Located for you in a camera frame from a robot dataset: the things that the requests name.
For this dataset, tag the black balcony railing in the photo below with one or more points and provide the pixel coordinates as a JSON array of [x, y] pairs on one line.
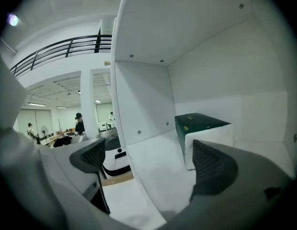
[[67, 47]]

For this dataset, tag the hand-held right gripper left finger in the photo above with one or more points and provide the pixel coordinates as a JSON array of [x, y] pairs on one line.
[[91, 157]]

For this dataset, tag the white desk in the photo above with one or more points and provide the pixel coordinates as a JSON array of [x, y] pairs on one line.
[[124, 200]]

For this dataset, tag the round ceiling light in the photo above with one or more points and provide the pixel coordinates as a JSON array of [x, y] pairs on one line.
[[13, 19]]

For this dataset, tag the thin coat stand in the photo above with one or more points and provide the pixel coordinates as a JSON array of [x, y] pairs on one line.
[[60, 126]]

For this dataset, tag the standing floor fan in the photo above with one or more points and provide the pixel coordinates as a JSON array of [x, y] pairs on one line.
[[44, 130]]

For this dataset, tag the dark green tissues box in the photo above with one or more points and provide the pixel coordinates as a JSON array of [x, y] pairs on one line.
[[198, 123]]

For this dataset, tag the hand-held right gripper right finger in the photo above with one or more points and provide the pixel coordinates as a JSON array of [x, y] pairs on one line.
[[210, 166]]

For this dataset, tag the white shelf cabinet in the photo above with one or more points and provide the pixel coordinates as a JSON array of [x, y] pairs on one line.
[[210, 56]]

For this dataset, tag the white black-trimmed robot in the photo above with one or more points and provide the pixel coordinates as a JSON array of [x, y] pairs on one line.
[[112, 147]]

